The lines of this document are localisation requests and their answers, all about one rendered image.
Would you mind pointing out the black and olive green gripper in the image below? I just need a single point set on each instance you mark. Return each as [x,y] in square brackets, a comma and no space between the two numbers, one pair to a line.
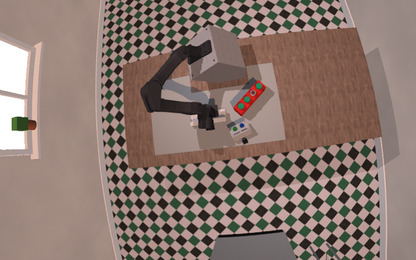
[215,108]

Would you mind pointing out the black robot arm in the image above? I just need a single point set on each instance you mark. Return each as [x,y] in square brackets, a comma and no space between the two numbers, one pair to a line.
[152,90]

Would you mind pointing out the light grey flat mat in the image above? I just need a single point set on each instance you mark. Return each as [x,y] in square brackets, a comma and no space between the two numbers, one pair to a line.
[172,132]

